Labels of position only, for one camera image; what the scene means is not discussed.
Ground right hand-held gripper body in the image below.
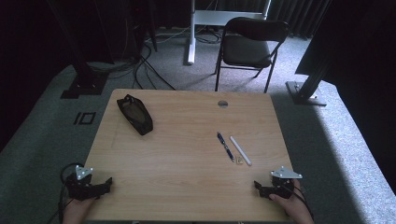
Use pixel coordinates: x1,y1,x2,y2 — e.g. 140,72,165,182
263,165,304,201

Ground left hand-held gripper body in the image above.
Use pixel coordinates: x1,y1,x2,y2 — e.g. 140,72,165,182
64,165,105,202

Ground white pen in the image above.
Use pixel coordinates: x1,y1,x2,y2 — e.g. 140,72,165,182
229,135,253,167

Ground black mesh pencil case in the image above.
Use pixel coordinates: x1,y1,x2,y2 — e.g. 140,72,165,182
116,93,154,136

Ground person's right hand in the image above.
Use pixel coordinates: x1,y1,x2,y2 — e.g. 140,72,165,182
268,179,313,222

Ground person's left hand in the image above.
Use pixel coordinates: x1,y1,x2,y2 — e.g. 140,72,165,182
61,196,97,224

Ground blue pen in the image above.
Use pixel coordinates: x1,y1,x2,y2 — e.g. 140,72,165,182
217,132,236,163

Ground black metal stand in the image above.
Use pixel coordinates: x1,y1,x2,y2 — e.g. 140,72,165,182
46,0,110,100
285,0,333,107

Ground black folding chair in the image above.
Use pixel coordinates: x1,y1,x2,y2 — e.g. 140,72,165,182
214,16,290,94

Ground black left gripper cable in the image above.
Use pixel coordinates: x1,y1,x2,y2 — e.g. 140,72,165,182
46,161,86,224

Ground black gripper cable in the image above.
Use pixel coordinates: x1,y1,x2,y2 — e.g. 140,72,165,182
46,161,86,224
290,182,316,220

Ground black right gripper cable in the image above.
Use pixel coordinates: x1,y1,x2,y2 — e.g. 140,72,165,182
290,182,316,220

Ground black floor cables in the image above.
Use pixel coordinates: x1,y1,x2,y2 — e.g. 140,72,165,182
87,43,177,91

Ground white floor cable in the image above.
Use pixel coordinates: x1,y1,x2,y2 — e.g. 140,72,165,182
145,25,194,45

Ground white desk frame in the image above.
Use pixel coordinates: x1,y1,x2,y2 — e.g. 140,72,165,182
186,0,273,66

